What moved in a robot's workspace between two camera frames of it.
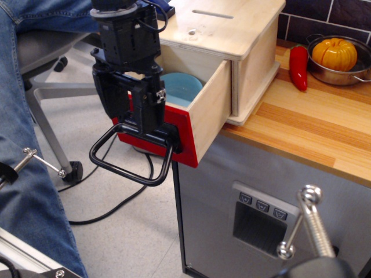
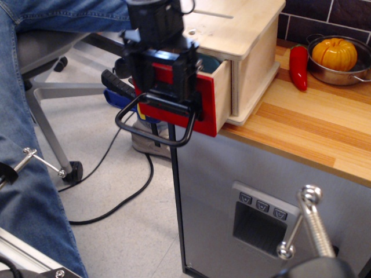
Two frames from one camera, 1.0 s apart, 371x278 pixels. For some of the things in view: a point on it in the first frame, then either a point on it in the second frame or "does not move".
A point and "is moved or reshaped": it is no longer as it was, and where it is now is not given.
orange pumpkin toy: [335, 54] does not move
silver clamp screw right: [308, 197] does not move
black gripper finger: [149, 100] → [186, 66]
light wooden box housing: [204, 34] does not move
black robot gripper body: [130, 39] → [156, 31]
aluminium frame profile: [24, 256] does not move
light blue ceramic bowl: [181, 87] → [210, 63]
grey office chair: [40, 51] does not move
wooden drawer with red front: [197, 102] is moved or reshaped
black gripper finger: [113, 88] → [142, 70]
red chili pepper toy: [298, 58] does not move
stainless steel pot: [361, 70] does not move
